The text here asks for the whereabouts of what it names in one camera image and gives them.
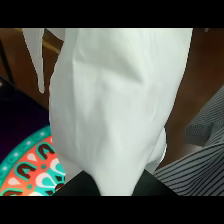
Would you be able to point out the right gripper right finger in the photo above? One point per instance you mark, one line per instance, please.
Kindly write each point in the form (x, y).
(151, 186)

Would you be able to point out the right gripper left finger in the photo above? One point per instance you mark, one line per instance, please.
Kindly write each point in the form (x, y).
(81, 186)

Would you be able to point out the white shirt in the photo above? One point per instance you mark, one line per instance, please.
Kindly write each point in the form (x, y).
(113, 110)

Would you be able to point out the grey striped shirt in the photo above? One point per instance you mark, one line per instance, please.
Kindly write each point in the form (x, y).
(200, 173)

